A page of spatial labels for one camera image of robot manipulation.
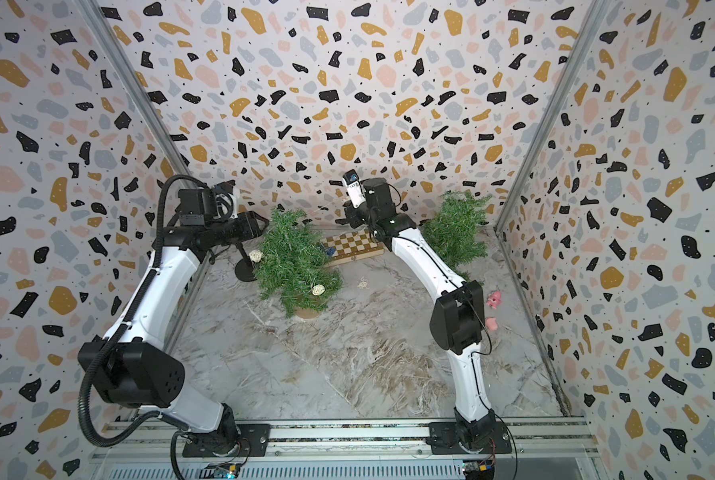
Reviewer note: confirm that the pink toy lower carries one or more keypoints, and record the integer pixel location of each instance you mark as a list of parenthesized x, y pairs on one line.
[(491, 324)]

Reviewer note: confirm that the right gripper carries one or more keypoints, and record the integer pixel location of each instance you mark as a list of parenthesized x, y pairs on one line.
[(350, 211)]

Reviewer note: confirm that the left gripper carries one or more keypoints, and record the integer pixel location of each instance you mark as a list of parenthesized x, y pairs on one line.
[(250, 224)]

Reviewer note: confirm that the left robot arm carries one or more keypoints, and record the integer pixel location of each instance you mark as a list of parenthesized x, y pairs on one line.
[(129, 366)]

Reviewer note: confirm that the wooden chessboard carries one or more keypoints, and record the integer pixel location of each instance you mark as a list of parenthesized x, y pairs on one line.
[(350, 247)]

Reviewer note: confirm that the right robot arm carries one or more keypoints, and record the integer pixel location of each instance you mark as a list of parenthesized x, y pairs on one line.
[(458, 320)]

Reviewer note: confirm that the left green christmas tree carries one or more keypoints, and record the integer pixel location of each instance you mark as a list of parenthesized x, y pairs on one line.
[(294, 266)]

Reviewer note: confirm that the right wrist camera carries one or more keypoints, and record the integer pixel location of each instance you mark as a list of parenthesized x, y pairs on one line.
[(354, 189)]

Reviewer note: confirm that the right green christmas tree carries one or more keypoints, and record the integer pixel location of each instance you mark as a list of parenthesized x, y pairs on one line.
[(454, 232)]

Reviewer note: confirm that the pink pig toy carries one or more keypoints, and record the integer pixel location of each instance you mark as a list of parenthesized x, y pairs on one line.
[(494, 300)]

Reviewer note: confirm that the green christmas tree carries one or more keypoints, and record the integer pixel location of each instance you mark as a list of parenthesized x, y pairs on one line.
[(294, 266), (454, 232)]

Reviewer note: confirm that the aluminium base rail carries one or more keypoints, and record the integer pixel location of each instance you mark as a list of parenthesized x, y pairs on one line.
[(520, 448)]

